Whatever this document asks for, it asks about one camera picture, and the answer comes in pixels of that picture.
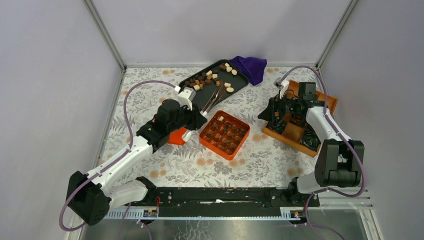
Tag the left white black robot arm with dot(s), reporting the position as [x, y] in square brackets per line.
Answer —
[91, 195]

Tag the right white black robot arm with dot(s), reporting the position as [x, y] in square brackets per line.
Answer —
[339, 160]

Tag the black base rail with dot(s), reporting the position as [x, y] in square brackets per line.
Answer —
[224, 202]

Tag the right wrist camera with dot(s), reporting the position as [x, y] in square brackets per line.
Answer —
[282, 85]

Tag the orange chocolate box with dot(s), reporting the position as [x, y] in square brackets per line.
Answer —
[226, 137]

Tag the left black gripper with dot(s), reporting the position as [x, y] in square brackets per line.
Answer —
[197, 119]

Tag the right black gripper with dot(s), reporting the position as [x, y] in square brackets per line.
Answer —
[268, 114]

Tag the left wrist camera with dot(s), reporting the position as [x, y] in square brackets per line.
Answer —
[185, 97]

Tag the white metal tongs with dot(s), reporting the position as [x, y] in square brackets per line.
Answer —
[217, 94]

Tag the black tray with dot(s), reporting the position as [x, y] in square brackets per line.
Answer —
[211, 77]

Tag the dark rolled cloth front-right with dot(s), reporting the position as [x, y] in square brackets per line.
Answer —
[310, 140]

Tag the wooden compartment organizer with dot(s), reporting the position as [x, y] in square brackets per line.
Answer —
[295, 127]

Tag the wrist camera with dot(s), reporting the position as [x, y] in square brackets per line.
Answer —
[282, 85]
[185, 97]

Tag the purple cloth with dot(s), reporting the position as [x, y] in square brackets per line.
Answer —
[252, 67]

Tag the floral table mat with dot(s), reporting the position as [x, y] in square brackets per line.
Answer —
[261, 161]

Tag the orange box lid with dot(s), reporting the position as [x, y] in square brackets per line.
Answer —
[178, 137]

